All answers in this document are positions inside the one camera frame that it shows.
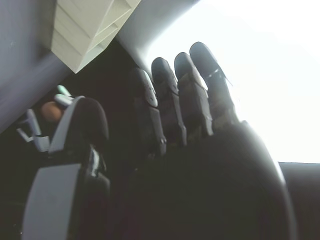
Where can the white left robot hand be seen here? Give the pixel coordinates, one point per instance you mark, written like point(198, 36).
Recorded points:
point(200, 175)

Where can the brown egg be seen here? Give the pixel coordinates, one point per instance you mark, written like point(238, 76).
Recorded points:
point(51, 112)

